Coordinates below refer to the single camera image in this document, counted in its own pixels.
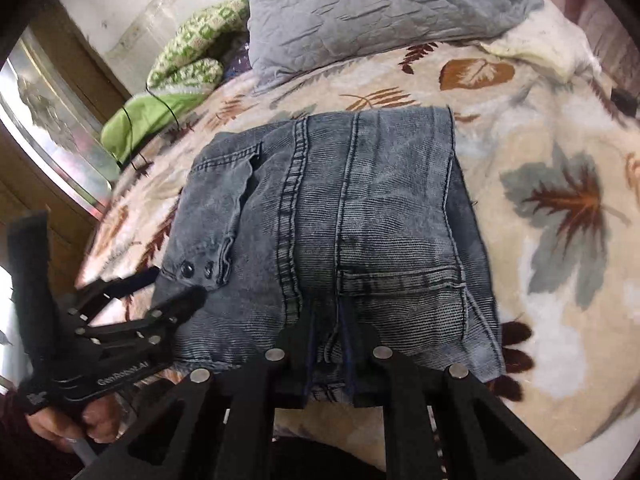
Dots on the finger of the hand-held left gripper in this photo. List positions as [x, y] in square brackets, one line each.
[115, 290]
[180, 302]

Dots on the black power adapter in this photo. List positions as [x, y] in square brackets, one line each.
[625, 98]

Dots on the grey quilted blanket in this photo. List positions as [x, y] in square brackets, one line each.
[360, 15]

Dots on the green patterned quilt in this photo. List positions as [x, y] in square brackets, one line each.
[145, 115]

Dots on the person's left hand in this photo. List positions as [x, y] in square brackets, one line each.
[95, 420]

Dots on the patterned glass window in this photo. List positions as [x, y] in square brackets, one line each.
[45, 110]

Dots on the white floral pillow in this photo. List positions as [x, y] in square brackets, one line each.
[540, 40]

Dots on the leaf print blanket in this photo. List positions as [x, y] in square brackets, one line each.
[550, 285]

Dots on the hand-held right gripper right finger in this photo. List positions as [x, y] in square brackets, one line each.
[347, 350]

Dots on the grey-blue denim pants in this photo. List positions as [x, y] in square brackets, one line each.
[375, 200]

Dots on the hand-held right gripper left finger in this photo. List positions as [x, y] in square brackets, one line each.
[310, 350]

